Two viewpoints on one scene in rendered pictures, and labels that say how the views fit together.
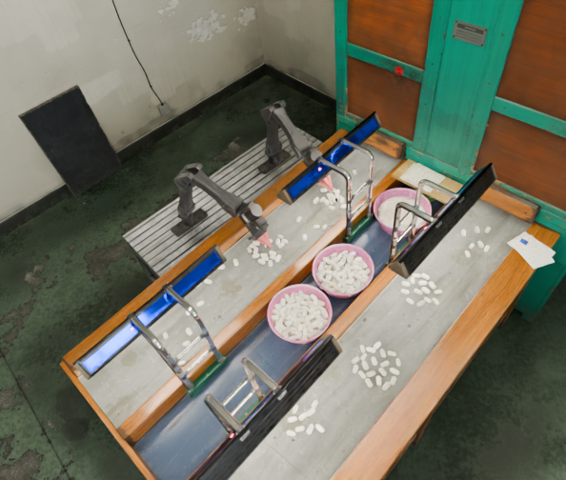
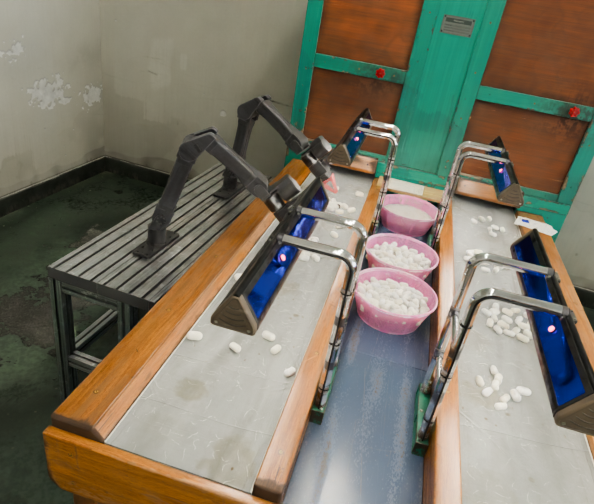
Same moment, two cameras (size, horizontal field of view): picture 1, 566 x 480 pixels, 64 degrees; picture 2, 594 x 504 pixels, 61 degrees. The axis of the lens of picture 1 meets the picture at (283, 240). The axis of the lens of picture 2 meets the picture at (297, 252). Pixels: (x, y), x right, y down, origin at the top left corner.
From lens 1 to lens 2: 1.40 m
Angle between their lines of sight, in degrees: 39
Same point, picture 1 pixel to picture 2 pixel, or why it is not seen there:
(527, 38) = (511, 25)
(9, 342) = not seen: outside the picture
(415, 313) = (498, 279)
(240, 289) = (298, 285)
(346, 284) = (413, 266)
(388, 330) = not seen: hidden behind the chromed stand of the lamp
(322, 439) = (535, 402)
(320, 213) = not seen: hidden behind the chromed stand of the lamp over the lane
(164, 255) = (141, 279)
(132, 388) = (229, 425)
